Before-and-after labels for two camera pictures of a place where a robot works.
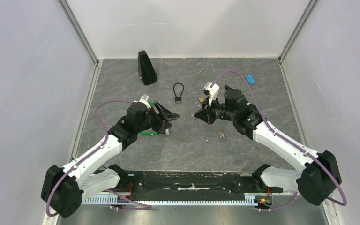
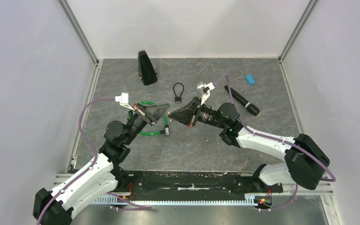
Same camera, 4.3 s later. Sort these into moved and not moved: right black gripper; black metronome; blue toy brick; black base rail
Moved: right black gripper
Not moved: black base rail; blue toy brick; black metronome
